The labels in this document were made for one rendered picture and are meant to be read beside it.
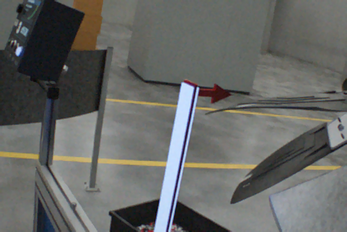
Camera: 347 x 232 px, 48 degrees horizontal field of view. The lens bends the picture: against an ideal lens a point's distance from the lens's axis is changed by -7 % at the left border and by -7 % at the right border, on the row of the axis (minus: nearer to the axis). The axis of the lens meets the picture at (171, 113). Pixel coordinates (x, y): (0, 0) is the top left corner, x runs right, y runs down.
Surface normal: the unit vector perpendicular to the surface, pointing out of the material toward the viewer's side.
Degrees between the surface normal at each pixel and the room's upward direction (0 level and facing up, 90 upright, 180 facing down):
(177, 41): 90
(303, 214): 55
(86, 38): 90
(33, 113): 90
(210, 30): 90
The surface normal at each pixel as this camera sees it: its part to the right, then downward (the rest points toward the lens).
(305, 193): -0.23, -0.41
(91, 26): 0.30, 0.29
